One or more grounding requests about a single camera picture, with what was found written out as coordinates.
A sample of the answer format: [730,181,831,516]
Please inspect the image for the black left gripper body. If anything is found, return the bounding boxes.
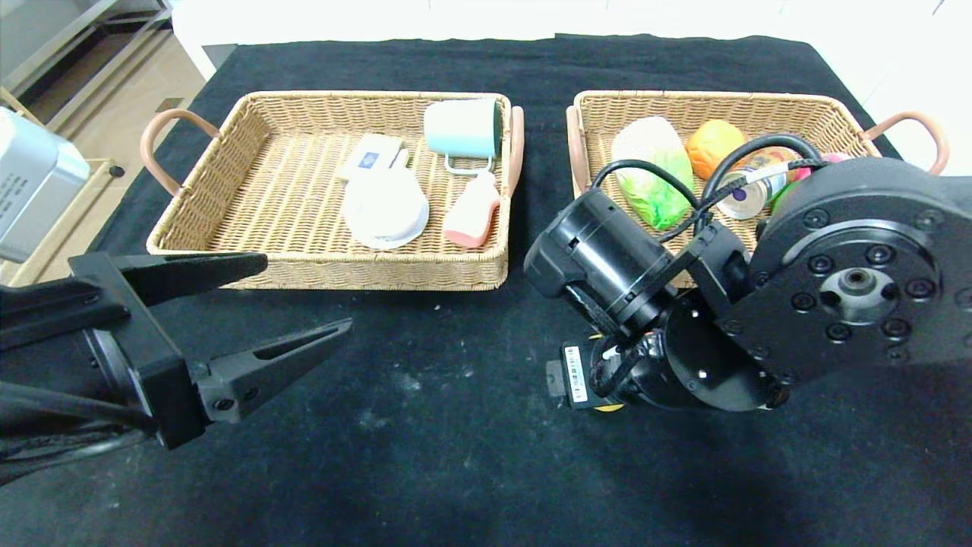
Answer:
[0,250,212,451]

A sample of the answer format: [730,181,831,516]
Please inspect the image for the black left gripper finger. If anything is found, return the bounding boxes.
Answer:
[188,317,353,425]
[118,251,269,308]

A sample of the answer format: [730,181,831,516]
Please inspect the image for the crushed white paper bowl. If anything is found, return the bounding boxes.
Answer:
[342,166,431,251]

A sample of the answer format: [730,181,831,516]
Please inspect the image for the pink bottle white cap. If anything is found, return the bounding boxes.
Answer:
[443,170,502,249]

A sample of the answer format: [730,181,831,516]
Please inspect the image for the white green napa cabbage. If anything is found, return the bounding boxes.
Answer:
[611,115,696,231]

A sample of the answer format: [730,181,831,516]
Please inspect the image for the gold drink can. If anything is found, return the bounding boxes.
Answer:
[718,147,800,221]

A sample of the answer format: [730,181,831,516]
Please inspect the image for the small card box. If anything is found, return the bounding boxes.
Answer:
[336,134,406,183]

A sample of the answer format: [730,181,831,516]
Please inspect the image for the white table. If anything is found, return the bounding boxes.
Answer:
[173,0,806,81]

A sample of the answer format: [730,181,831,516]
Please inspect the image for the mint green mug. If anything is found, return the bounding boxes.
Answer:
[423,98,503,176]

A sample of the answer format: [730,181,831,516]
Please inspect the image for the orange fruit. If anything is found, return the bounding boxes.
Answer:
[686,119,749,180]

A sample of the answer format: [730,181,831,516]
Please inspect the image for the red pink peach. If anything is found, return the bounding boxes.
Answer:
[794,152,853,183]

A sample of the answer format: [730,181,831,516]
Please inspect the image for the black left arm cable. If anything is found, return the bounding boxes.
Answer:
[0,378,160,466]

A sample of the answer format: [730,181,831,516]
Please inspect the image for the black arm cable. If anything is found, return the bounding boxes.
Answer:
[0,378,160,466]
[591,133,828,244]

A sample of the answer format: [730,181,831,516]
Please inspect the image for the wicker basket brown handles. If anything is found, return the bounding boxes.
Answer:
[140,90,526,292]
[566,90,951,292]

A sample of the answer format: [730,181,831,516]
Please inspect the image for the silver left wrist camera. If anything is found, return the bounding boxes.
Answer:
[0,106,92,263]

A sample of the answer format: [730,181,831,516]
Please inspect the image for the grey metal shelf frame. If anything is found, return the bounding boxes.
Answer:
[0,0,175,115]

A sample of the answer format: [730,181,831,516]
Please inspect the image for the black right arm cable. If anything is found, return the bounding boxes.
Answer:
[591,133,828,244]

